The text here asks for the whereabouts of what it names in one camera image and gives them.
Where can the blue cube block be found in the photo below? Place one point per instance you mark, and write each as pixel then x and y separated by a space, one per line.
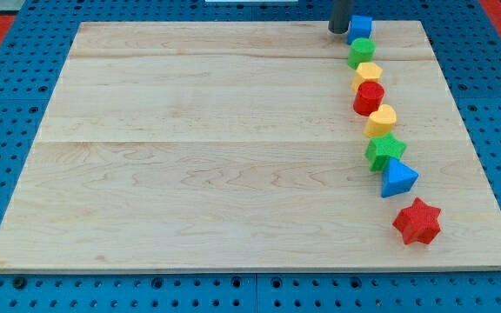
pixel 360 27

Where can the light wooden board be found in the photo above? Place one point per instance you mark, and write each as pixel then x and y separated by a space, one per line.
pixel 172 147

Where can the green star block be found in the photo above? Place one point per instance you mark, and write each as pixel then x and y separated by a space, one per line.
pixel 380 150

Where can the red cylinder block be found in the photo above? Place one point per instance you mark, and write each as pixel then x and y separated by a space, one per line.
pixel 368 98

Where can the yellow heart block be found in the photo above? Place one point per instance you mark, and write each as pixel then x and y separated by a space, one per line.
pixel 381 121

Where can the yellow hexagon block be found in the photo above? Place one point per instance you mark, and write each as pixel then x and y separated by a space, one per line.
pixel 366 72

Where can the blue triangle block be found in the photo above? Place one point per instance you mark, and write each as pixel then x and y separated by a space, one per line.
pixel 397 178

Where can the green cylinder block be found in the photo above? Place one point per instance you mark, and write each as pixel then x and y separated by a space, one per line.
pixel 362 51

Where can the grey cylindrical pointer tool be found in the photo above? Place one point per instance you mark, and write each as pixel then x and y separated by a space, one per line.
pixel 340 16

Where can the red star block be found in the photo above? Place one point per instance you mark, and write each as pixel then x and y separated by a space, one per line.
pixel 418 223

